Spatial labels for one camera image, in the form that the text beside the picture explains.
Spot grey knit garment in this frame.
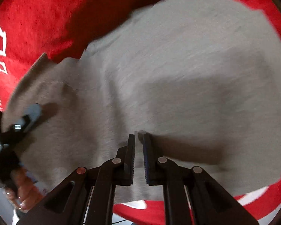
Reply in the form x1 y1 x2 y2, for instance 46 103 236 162
2 0 281 195

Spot left hand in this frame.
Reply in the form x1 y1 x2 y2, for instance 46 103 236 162
4 167 44 213

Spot red printed bedspread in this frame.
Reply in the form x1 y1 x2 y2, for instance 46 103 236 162
0 0 281 224

